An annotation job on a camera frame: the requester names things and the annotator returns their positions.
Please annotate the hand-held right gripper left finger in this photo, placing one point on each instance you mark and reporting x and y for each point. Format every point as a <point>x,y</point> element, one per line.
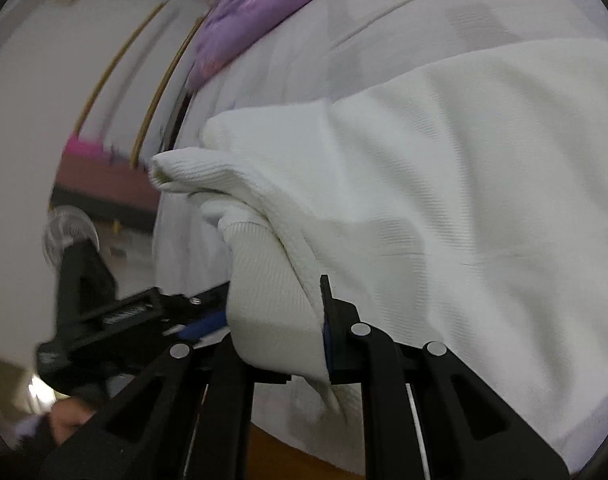
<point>219,410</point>

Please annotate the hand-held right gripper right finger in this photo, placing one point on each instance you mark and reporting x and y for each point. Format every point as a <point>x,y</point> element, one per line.
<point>378,400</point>

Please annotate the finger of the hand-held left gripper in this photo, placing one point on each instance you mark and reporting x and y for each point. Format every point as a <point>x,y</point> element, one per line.
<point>204,325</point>

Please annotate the white snap-button jacket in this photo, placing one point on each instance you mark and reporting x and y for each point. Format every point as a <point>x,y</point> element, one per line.
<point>408,210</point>

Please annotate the person's left hand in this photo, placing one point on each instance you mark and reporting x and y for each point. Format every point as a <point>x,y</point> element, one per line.
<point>71,419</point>

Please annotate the white standing fan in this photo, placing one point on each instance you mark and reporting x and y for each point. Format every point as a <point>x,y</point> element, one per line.
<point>69,230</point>

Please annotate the reddish brown towel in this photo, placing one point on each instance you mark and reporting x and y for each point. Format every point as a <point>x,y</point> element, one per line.
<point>104,182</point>

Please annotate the pink towel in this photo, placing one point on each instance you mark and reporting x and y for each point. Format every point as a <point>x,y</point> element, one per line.
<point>86,146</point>

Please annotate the purple floral quilt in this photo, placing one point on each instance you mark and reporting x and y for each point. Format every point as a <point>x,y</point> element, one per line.
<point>254,5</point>

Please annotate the wooden wall rail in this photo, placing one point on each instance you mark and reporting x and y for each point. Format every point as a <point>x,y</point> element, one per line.
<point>161,90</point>
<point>129,45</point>

